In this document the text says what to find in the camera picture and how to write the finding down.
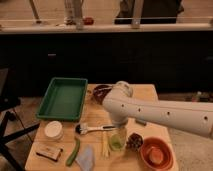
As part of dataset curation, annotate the red object on counter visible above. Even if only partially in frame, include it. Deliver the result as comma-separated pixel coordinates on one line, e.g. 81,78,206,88
83,17,94,25

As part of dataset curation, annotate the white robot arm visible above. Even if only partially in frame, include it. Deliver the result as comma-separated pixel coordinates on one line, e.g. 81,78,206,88
102,81,213,139

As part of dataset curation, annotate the green cucumber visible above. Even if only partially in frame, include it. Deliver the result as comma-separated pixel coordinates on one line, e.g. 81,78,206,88
65,137,80,167

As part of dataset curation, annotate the person in dark clothes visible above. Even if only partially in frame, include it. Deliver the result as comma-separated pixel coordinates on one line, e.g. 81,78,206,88
114,0,184,24

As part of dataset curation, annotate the green plastic tray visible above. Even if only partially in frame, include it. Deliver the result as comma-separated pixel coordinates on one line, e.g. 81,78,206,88
36,77,88,122

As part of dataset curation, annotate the green cup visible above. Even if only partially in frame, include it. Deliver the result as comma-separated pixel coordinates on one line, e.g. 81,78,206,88
109,134,126,151

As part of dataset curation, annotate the white round lid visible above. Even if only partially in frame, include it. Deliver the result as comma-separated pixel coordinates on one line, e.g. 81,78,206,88
44,121,63,140

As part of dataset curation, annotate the orange bowl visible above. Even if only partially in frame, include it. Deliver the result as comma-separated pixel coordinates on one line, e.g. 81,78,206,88
139,137,173,171

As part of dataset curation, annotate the pale yellow stick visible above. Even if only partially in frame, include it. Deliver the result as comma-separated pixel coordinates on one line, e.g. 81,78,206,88
102,132,110,158

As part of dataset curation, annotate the light blue cloth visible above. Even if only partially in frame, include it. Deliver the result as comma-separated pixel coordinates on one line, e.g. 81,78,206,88
75,145,95,171

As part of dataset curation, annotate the dark brown pine cone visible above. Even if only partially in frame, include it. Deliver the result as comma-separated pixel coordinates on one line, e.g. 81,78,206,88
126,133,143,150

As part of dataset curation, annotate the white dish brush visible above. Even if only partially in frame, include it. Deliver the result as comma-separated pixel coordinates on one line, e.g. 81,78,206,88
75,123,115,135

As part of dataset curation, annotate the black chair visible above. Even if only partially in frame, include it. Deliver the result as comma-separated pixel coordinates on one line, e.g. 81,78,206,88
0,68,39,171

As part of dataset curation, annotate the wooden block eraser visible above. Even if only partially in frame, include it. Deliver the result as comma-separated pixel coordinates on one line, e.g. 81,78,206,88
35,144,63,162

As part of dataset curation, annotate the dark red bowl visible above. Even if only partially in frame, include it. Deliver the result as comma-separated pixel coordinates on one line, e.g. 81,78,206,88
93,84,112,104

